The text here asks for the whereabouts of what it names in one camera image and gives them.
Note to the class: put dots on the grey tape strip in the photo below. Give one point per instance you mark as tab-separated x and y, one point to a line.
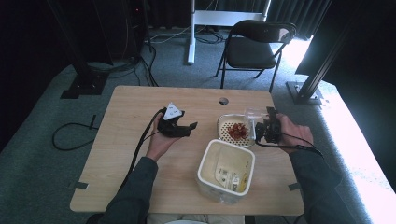
79	185
294	186

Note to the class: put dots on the black equipment cabinet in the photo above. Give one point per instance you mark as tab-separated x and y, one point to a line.
124	28

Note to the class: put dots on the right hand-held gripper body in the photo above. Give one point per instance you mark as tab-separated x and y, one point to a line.
273	127

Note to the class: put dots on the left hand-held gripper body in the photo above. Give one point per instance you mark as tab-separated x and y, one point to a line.
169	126

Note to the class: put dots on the white desk frame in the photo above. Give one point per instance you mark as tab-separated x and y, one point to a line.
191	37

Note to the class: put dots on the pale printed packet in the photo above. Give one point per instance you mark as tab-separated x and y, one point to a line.
232	181

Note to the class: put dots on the dark curtain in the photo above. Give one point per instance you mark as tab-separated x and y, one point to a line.
292	15

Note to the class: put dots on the light wooden table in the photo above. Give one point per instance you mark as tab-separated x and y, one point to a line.
130	99

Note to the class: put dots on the person's left hand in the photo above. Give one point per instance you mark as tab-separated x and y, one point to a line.
158	146

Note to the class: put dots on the person's right hand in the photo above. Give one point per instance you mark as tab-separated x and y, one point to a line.
294	132

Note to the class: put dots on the pile of red food pieces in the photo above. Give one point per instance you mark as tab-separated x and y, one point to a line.
238	131

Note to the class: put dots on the black folding chair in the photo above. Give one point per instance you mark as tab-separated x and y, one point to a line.
250	51

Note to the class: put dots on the person's lap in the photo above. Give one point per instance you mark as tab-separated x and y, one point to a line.
193	219

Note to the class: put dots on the black metal stand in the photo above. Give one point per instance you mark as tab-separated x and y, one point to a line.
84	84
306	90

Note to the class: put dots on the white square bin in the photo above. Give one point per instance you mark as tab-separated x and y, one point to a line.
205	180

